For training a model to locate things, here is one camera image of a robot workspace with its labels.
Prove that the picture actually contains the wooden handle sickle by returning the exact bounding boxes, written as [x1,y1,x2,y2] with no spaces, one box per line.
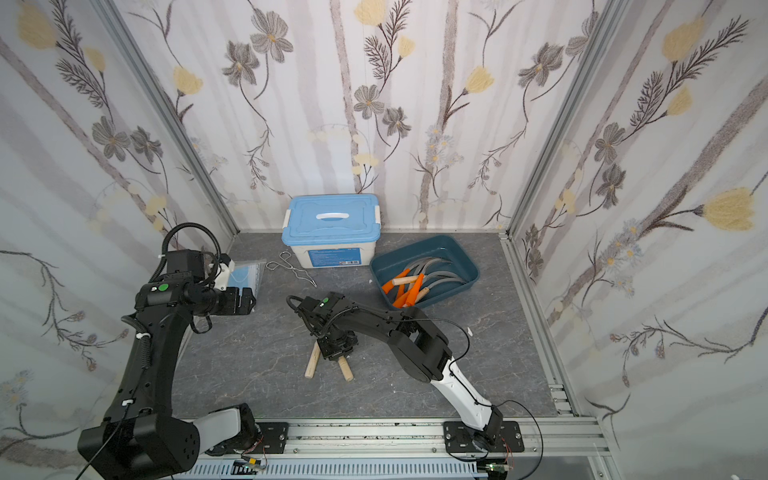
[412,277,465,305]
[391,270,463,286]
[337,356,354,382]
[304,342,321,379]

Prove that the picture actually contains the orange handle sickle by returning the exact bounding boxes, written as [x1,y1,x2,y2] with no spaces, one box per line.
[381,257,432,294]
[405,258,446,307]
[393,285,410,309]

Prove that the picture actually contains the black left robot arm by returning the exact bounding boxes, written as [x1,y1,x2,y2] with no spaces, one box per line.
[77,222,262,479]

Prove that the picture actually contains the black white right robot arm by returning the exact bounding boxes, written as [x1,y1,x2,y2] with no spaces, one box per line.
[286,292,511,452]

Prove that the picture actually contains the teal plastic storage tray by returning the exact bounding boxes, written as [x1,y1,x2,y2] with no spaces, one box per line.
[370,235,479,309]

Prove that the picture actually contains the blue face masks pack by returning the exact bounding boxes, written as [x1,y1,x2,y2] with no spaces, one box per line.
[228,260,266,297]

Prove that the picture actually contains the silver metal tongs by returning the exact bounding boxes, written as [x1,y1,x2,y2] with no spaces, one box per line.
[265,250,317,288]

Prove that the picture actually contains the white box with blue lid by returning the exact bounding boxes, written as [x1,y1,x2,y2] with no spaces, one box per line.
[282,194,381,269]

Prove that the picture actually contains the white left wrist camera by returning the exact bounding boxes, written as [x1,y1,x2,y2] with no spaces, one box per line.
[214,260,235,291]

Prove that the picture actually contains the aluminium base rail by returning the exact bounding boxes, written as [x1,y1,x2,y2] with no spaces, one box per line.
[183,417,621,479]

